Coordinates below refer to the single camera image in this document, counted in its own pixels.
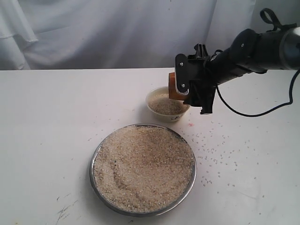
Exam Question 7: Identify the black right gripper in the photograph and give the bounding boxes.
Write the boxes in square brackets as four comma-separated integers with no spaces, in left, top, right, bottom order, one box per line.
[184,44,216,115]

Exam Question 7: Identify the brown wooden cup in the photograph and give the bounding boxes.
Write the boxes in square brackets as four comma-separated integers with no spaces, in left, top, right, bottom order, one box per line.
[168,72,187,101]

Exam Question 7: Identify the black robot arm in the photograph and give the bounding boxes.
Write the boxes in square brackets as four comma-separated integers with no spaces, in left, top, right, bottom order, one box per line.
[175,24,300,117]

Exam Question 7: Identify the small cream ceramic bowl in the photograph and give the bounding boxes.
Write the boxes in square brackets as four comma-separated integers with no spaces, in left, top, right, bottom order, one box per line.
[145,87,190,122]

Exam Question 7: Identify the large steel rice plate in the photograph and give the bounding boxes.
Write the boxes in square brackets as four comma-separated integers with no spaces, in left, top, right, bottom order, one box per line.
[90,124,196,217]

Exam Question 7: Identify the white backdrop cloth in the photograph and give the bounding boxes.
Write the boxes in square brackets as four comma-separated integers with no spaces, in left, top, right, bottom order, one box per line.
[0,0,300,70]

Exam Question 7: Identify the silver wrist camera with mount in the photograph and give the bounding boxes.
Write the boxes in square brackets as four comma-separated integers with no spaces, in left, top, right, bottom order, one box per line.
[175,53,190,96]

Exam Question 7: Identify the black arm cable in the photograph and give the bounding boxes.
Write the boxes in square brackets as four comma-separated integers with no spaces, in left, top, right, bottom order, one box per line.
[210,8,300,117]

